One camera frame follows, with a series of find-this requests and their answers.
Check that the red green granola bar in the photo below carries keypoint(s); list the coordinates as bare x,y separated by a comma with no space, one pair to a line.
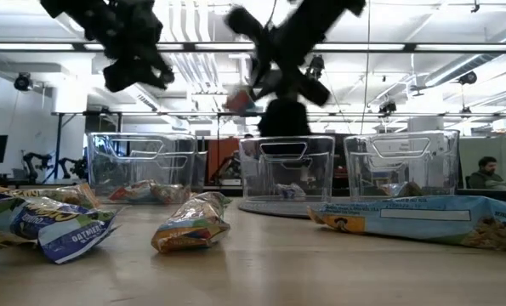
193,223
240,102
172,193

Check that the black background robot arm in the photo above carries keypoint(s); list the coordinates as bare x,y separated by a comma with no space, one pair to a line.
33,163
72,166

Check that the orange partition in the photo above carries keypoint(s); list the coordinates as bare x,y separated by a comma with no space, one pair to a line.
223,157

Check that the black overhead camera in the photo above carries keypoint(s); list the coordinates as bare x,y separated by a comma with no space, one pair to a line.
316,66

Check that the pale green partition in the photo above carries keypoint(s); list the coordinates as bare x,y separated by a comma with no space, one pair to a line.
473,149

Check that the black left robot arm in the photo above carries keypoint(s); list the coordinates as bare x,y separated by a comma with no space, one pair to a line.
61,8

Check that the black background rack frame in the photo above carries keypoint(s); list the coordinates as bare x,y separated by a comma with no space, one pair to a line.
58,144

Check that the blue orange-ended granola bar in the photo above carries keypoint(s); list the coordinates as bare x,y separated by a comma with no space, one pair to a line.
427,219
399,190

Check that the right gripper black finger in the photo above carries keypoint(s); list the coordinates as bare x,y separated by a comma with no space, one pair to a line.
262,81
284,119

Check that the grey round mat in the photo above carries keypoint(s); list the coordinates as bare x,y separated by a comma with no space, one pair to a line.
274,209

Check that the clear plastic bin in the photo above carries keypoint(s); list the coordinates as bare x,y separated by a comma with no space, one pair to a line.
359,170
252,170
108,170

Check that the blue red-ended granola bar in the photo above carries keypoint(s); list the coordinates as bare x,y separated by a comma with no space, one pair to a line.
133,190

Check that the person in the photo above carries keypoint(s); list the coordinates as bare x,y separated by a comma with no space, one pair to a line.
486,174

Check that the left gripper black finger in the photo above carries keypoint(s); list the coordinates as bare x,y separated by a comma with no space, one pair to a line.
123,76
161,75

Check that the black ceiling track light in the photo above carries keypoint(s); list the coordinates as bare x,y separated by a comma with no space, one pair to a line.
388,107
467,77
23,81

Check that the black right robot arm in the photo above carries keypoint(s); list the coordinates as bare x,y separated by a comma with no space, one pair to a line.
337,10

